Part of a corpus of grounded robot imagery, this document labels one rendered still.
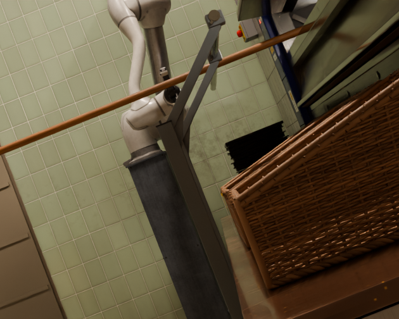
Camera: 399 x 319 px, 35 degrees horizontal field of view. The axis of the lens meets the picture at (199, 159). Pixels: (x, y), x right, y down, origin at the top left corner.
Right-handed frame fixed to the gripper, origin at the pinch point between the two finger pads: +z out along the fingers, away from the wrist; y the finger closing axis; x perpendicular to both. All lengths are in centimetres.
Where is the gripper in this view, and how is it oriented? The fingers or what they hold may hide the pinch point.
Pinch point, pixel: (170, 87)
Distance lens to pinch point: 256.8
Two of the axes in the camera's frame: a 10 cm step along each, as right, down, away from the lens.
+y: 3.6, 9.3, -0.3
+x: -9.3, 3.6, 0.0
